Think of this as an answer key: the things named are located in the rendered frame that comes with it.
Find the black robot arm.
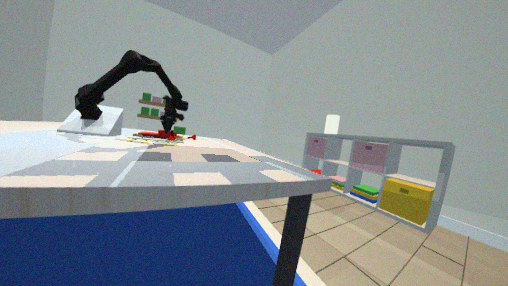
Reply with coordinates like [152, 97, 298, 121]
[74, 50, 188, 120]

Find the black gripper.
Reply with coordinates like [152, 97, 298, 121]
[160, 107, 176, 133]

